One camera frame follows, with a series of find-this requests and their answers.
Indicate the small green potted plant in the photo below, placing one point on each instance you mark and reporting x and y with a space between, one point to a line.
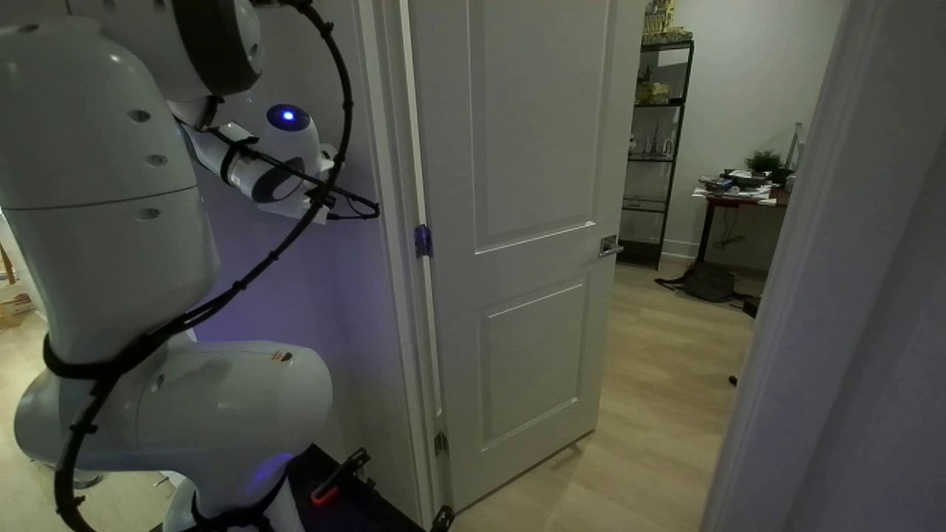
766 163

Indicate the black metal shelf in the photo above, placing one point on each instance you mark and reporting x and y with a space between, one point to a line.
680 150

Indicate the orange black clamp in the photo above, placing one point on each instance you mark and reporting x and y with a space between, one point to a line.
340 478

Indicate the metal door hinge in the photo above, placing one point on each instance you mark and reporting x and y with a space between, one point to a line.
441 444
423 240

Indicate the white door frame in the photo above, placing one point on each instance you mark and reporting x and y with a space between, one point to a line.
404 298
837 298

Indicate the black mounting table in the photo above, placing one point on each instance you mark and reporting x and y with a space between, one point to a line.
373 514

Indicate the white panel door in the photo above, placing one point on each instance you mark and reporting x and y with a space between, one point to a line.
534 150

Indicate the dark door stop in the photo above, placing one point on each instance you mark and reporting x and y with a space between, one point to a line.
445 520

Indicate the cluttered papers pile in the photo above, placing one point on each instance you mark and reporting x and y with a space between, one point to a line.
733 184

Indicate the yellowish decoration plant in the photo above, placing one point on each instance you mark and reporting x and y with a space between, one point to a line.
656 20

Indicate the black bag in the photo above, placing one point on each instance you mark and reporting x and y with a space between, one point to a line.
708 285

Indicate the wooden desk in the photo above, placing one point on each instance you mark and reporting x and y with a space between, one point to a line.
741 231

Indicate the small dark floor object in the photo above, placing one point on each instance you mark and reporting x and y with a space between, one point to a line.
730 378

